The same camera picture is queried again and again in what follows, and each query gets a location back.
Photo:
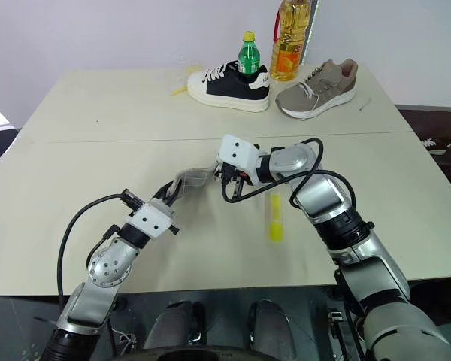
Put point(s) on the yellow cooking oil bottle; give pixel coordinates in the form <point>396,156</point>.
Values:
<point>288,45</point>

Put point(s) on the clear yellow plastic wrapper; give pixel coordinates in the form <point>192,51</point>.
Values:
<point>182,80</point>

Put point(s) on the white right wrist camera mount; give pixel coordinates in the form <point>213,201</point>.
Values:
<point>237,152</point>

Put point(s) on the taupe mesh sneaker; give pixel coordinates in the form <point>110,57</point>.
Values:
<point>315,92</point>

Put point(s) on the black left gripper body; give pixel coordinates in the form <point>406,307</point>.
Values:
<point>161,198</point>

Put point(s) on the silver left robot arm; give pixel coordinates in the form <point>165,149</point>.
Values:
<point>107,265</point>

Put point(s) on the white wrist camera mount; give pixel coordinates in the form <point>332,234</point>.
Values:
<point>237,152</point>
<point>152,222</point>

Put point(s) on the green plastic bottle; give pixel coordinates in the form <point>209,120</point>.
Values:
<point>249,54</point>

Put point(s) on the brown sneaker with white laces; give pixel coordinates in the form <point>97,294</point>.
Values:
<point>437,144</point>

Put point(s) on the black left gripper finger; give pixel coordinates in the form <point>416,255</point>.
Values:
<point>160,189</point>
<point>174,193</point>

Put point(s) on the yellow highlighter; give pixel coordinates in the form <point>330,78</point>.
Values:
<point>275,218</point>

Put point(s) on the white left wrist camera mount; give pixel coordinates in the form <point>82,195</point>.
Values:
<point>152,222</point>

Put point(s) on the dark rounded robot foot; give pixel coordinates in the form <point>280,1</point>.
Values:
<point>174,325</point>
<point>272,325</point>

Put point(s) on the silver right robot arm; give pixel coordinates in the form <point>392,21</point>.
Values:
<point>364,244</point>

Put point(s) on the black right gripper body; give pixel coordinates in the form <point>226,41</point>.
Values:
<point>229,172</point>

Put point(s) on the black and white sneaker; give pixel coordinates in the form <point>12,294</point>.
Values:
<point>229,88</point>

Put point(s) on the clear grid pouch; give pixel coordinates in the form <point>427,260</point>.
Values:
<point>193,178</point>

